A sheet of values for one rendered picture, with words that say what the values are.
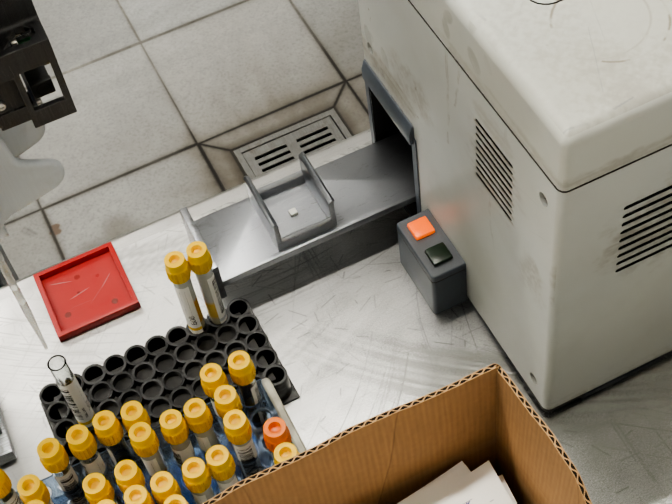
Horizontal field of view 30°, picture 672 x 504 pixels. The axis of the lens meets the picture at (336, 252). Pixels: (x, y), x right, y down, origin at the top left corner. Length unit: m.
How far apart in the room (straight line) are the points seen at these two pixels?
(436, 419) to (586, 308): 0.12
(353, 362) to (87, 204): 1.36
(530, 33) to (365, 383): 0.33
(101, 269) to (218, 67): 1.41
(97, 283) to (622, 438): 0.43
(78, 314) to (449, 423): 0.35
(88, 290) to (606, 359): 0.41
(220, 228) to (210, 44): 1.49
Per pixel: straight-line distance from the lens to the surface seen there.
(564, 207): 0.72
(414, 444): 0.79
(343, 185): 0.99
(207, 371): 0.82
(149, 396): 0.94
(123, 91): 2.42
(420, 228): 0.95
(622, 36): 0.73
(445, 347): 0.95
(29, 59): 0.63
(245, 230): 0.98
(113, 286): 1.02
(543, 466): 0.78
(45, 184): 0.71
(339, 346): 0.95
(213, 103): 2.35
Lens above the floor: 1.68
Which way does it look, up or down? 53 degrees down
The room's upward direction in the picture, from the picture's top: 10 degrees counter-clockwise
